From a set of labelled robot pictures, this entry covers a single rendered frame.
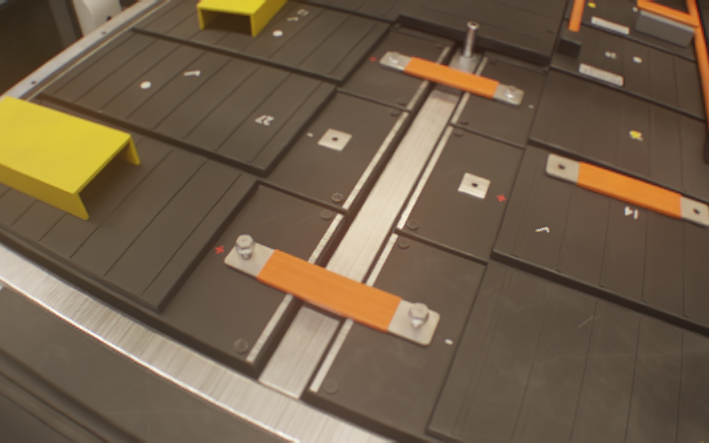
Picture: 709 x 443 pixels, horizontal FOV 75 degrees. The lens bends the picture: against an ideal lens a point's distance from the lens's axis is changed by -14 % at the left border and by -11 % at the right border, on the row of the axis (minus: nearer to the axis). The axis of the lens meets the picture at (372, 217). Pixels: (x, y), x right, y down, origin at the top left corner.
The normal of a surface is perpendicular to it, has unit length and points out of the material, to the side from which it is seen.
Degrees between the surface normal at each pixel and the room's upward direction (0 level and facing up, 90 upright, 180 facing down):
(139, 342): 0
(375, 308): 0
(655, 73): 0
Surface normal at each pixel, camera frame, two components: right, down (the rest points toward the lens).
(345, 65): 0.06, -0.66
